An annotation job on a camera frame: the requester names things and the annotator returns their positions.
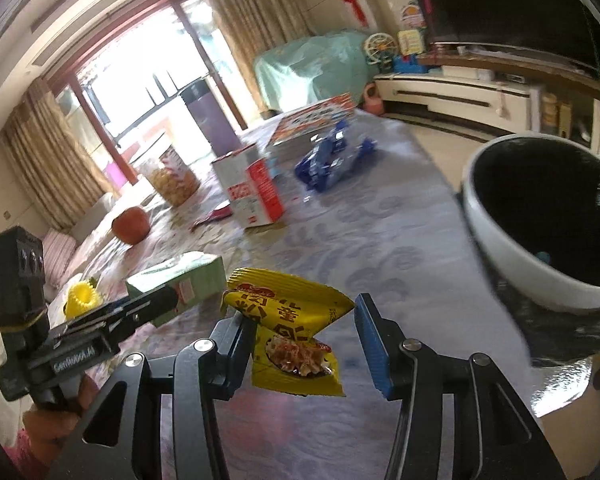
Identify teal covered furniture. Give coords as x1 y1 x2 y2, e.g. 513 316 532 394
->
253 30 376 113

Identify black flat television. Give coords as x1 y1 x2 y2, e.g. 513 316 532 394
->
397 0 600 81

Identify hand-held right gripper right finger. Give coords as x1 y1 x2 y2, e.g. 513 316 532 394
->
355 292 566 480

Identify blue snack packet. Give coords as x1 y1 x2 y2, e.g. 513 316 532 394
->
294 127 379 194

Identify sliding glass balcony door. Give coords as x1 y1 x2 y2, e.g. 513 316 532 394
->
45 0 261 186

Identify pink sofa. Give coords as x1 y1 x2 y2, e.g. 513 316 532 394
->
42 192 123 291

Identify person's left hand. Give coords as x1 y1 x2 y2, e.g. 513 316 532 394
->
22 375 101 463

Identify white trash bin black liner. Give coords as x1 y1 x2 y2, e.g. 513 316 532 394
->
460 132 600 418

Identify small green box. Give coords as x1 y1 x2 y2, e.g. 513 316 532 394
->
125 251 227 313

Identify red apple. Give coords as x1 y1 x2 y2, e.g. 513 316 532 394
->
111 206 151 246

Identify blue toy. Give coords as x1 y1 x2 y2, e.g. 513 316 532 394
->
392 55 423 75

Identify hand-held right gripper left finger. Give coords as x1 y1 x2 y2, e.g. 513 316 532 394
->
47 310 258 480

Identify purple thermos bottle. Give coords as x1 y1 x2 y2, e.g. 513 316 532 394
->
179 78 238 157

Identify clear cookie jar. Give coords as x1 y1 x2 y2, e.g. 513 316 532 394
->
147 145 201 208

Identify white television cabinet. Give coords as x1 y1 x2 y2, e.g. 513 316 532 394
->
372 50 600 161

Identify ferris wheel toy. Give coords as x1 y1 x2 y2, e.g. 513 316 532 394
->
364 32 398 68

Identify red white milk carton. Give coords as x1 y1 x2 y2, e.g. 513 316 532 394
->
211 142 285 229

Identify round wooden boxes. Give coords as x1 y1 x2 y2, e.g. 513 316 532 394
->
542 92 558 133

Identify yellow snack packet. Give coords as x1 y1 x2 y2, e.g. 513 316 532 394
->
222 267 357 397

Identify beige patterned curtain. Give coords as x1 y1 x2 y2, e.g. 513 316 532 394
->
190 0 321 131
0 77 116 233

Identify yellow ribbed plastic toy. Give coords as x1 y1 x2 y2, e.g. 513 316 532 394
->
62 280 103 320

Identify thin green rod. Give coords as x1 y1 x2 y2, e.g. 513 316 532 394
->
580 5 600 71

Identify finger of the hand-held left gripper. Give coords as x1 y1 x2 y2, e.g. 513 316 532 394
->
50 284 179 342

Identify pink toy kettle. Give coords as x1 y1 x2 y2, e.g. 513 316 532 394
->
364 83 386 117

